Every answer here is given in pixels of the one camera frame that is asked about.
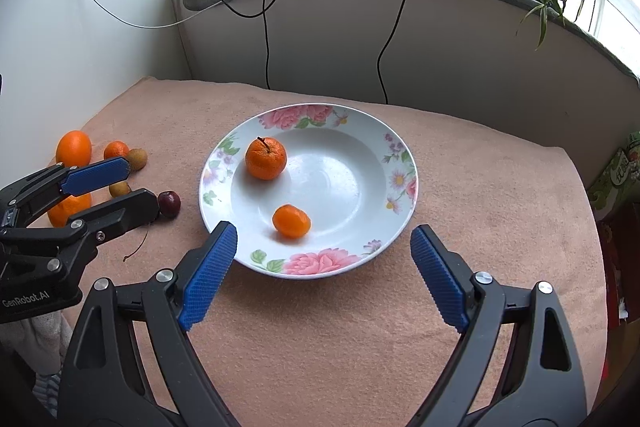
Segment large rough orange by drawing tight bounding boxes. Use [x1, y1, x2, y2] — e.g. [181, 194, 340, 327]
[47, 193, 92, 228]

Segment smooth orange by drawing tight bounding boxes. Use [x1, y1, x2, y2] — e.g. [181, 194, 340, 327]
[55, 130, 92, 167]

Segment brown longan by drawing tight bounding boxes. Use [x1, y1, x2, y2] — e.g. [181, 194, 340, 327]
[108, 181, 131, 198]
[126, 148, 148, 171]

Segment dark red cherry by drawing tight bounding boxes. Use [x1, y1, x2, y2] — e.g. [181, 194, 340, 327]
[157, 191, 181, 220]

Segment small mandarin with stem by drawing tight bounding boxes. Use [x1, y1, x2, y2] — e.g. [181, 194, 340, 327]
[244, 136, 288, 181]

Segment tiny orange kumquat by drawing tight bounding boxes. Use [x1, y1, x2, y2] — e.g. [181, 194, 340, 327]
[272, 205, 311, 239]

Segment floral white ceramic plate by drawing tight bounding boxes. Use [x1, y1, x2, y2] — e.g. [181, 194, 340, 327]
[198, 103, 419, 281]

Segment grey-green windowsill cloth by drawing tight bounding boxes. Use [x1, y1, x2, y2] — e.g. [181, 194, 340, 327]
[181, 0, 639, 81]

